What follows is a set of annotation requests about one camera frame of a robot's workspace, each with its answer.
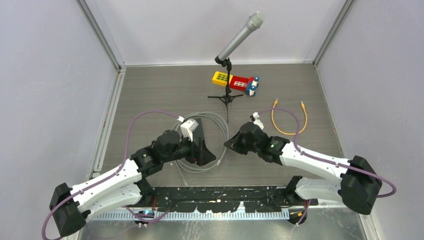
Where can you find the black microphone tripod stand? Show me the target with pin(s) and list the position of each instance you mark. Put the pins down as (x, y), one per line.
(227, 98)

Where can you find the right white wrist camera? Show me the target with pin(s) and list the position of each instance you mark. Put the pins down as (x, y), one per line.
(255, 118)

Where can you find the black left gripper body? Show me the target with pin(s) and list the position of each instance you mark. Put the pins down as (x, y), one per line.
(184, 150)

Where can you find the black network switch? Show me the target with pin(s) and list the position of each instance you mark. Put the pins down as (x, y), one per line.
(198, 142)

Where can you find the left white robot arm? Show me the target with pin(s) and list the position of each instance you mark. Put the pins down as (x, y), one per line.
(72, 207)

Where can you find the grey handheld microphone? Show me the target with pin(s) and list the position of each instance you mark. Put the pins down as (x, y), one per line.
(253, 23)

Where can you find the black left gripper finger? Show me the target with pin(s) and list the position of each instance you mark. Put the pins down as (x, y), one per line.
(198, 134)
(203, 156)

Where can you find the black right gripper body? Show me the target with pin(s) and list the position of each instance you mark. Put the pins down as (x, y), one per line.
(245, 147)

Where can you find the slotted cable duct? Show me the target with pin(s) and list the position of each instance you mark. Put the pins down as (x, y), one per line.
(124, 215)

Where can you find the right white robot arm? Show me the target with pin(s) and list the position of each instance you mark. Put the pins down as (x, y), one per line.
(340, 179)

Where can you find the colourful toy block vehicle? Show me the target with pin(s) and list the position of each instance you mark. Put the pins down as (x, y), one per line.
(246, 85)

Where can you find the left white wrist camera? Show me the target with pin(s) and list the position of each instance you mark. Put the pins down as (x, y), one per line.
(188, 127)

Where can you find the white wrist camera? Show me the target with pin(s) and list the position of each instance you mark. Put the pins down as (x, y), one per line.
(188, 127)
(255, 118)

